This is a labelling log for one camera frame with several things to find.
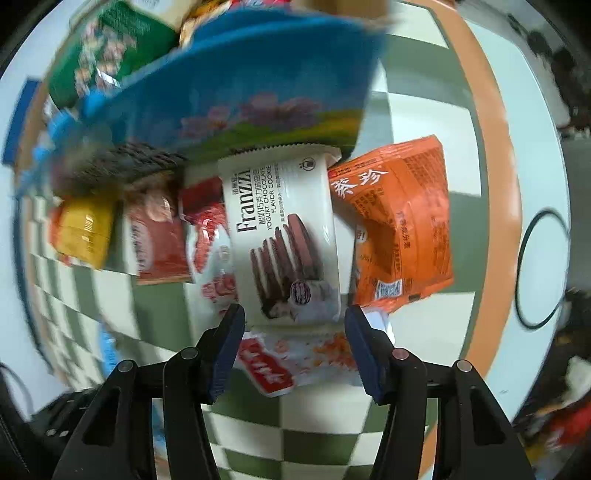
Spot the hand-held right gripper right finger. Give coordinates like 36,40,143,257
345,305,536,480

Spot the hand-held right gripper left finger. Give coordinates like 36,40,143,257
53,304,246,480

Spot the white chocolate cookie packet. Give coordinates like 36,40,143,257
217,142,345,329

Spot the blue cardboard box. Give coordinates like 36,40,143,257
18,7,391,197

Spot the white packet with red label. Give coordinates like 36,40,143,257
233,330,365,398

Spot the green white checkered mat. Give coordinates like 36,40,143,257
14,0,525,480

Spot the red and white snack packet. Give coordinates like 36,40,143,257
178,178,245,324

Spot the orange snack packet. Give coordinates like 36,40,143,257
328,135,455,315

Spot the yellow snack packet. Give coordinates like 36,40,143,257
50,194,116,271

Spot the green snack packet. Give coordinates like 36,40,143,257
48,0,178,109

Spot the black ring cable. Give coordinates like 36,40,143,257
515,208,571,329

